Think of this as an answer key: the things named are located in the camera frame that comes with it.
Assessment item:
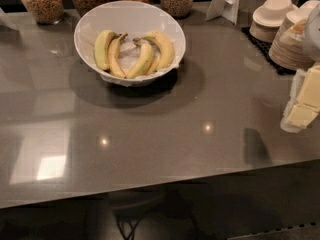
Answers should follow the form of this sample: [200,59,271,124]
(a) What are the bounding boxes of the white paper at left edge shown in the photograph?
[0,7,17,30]

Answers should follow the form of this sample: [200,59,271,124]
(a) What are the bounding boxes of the dark stool under table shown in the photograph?
[109,187,165,240]

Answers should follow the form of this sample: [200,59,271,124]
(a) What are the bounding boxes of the right stack paper bowls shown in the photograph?
[268,0,320,71]

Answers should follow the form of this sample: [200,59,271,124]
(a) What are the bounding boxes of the green-yellow banana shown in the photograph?
[94,30,119,71]

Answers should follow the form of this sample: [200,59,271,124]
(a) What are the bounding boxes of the right large yellow banana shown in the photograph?
[138,30,175,72]

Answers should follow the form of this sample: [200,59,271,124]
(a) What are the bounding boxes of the black rubber mat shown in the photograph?
[241,27,295,75]

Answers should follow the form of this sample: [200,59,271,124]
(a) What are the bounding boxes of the large white bowl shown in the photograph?
[74,1,186,87]

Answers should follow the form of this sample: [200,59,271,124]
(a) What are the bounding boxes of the small hidden yellow banana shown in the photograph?
[146,55,160,75]

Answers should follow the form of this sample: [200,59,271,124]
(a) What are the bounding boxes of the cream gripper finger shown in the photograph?
[280,65,320,133]

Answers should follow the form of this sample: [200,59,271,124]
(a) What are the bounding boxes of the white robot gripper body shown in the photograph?
[302,4,320,62]

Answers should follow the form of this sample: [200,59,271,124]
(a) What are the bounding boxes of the left stack paper bowls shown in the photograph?
[249,0,297,43]

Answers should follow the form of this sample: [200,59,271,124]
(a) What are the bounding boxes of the left glass cereal jar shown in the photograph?
[21,0,64,24]

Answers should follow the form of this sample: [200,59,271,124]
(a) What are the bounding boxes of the stack paper bowls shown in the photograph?
[249,0,297,43]
[268,0,320,71]

